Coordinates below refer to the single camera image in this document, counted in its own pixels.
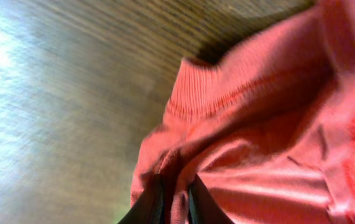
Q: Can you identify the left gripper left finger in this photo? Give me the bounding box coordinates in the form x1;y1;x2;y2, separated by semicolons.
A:
118;174;165;224

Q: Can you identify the orange red t-shirt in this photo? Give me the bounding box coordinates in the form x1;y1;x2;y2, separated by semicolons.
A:
131;0;355;223

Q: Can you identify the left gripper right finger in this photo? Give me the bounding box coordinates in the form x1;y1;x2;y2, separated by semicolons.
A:
188;175;234;224

